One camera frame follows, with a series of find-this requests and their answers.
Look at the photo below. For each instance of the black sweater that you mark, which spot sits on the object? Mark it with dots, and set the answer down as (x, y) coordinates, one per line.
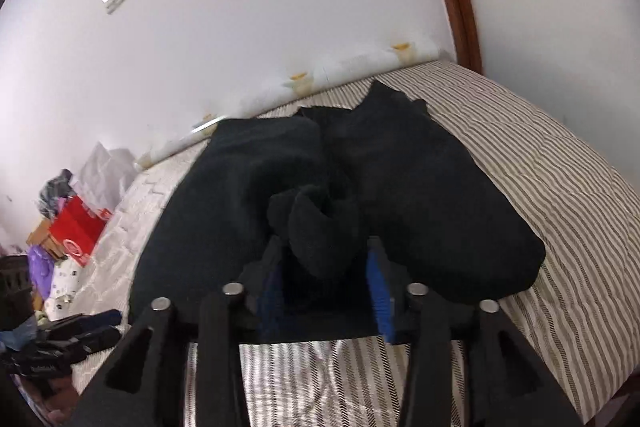
(425, 187)

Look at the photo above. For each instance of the red paper bag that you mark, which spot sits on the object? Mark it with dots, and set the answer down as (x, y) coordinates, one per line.
(75, 227)

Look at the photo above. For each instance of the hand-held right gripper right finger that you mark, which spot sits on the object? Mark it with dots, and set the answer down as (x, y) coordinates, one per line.
(377, 297)

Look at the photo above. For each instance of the white dotted cloth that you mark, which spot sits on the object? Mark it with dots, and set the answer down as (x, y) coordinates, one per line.
(62, 287)

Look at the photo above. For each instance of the black basket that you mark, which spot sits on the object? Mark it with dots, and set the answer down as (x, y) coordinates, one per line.
(12, 287)

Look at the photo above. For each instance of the wooden nightstand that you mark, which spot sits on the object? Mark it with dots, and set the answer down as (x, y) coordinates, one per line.
(40, 237)

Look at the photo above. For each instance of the dark checkered cloth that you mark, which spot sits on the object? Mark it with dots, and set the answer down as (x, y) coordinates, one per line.
(50, 197)

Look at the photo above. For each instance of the purple bag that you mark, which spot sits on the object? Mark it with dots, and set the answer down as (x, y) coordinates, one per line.
(40, 272)

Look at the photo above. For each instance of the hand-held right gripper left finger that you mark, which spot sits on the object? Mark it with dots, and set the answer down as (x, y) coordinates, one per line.
(267, 297)

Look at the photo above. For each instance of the white plastic bag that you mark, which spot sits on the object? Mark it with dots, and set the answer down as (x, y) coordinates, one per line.
(105, 172)

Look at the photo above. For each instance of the dark blue cloth pile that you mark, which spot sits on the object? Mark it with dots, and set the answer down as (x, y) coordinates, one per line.
(60, 342)

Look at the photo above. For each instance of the striped bed mattress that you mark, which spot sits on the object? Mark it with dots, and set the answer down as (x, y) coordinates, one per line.
(550, 157)

